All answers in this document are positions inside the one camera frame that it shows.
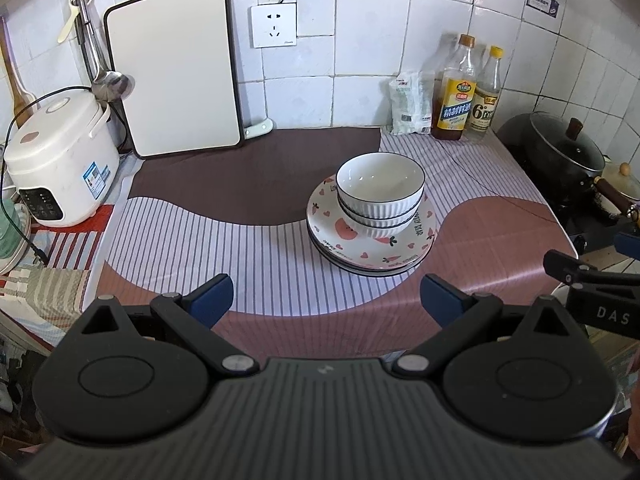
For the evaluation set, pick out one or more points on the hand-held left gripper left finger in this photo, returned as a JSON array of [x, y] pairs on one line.
[[215, 297]]

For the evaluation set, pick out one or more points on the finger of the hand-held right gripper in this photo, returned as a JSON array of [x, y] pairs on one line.
[[629, 246], [565, 267]]

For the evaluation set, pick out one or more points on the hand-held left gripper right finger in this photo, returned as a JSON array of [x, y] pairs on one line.
[[440, 297]]

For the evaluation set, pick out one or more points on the white ribbed bowl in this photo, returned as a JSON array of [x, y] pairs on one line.
[[382, 232], [380, 217], [380, 180]]

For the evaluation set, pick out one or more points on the white rabbit print plate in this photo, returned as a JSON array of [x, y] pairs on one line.
[[345, 240]]

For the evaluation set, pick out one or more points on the black gas stove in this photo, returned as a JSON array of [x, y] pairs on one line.
[[580, 225]]

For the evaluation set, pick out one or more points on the cream enamel pot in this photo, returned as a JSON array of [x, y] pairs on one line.
[[612, 195]]

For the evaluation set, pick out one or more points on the cream pot lid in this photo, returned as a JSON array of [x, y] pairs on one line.
[[622, 175]]

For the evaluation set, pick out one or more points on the striped pink brown table mat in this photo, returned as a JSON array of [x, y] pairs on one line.
[[225, 210]]

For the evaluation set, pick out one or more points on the black wok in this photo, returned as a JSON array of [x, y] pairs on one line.
[[545, 160]]

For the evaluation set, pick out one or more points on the glass wok lid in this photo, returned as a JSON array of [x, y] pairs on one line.
[[565, 142]]

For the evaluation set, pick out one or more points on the red striped cloth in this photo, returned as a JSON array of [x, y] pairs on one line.
[[75, 245]]

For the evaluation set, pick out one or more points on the grey striped towel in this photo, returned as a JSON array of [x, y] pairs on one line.
[[55, 290]]

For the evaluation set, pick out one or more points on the white vinegar bottle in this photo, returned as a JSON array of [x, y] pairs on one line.
[[482, 110]]

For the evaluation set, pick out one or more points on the white salt bag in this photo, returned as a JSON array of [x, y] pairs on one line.
[[410, 107]]

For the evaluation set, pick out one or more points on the cooking wine bottle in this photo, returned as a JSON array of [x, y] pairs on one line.
[[454, 105]]

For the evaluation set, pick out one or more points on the white rice cooker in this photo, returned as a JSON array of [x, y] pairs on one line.
[[55, 160]]

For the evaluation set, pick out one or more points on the pale green container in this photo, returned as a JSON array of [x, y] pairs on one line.
[[10, 235]]

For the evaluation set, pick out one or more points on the cream cutting board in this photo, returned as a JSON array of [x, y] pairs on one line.
[[175, 70]]

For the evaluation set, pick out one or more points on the metal ladle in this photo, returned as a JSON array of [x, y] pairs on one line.
[[107, 85]]

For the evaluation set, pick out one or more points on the wooden spatula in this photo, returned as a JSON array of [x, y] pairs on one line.
[[17, 100]]

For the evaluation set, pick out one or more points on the cream rice paddle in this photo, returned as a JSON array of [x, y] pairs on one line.
[[69, 22]]

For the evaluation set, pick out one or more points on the wall sticker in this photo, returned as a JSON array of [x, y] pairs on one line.
[[542, 4]]

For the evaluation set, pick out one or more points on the white wall socket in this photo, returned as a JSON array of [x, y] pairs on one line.
[[273, 25]]

